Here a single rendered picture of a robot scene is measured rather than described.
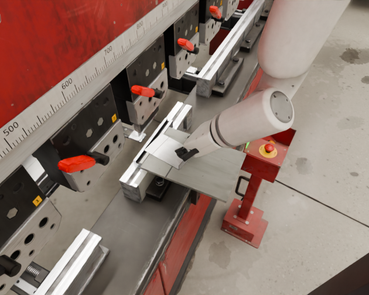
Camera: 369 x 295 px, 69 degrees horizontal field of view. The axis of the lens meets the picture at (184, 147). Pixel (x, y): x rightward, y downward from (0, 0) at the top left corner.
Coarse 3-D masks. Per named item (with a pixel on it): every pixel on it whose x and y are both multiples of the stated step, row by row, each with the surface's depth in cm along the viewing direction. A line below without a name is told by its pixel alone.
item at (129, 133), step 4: (124, 128) 87; (128, 128) 87; (124, 132) 86; (128, 132) 86; (132, 132) 86; (136, 132) 86; (128, 136) 85; (132, 136) 85; (136, 136) 85; (140, 136) 85; (144, 136) 85; (136, 140) 84; (140, 140) 84
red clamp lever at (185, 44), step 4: (180, 40) 63; (184, 40) 63; (188, 40) 64; (180, 44) 64; (184, 44) 63; (188, 44) 64; (192, 44) 67; (184, 48) 66; (188, 48) 66; (192, 48) 67; (196, 48) 70; (188, 52) 71; (192, 52) 71; (196, 52) 70
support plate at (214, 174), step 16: (160, 160) 80; (192, 160) 80; (208, 160) 80; (224, 160) 80; (240, 160) 80; (160, 176) 77; (176, 176) 76; (192, 176) 76; (208, 176) 76; (224, 176) 76; (208, 192) 73; (224, 192) 73
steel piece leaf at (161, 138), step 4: (160, 136) 85; (164, 136) 85; (156, 140) 84; (160, 140) 84; (164, 140) 84; (152, 144) 83; (156, 144) 83; (160, 144) 83; (148, 148) 82; (152, 148) 82; (156, 148) 82; (148, 152) 81; (152, 152) 81
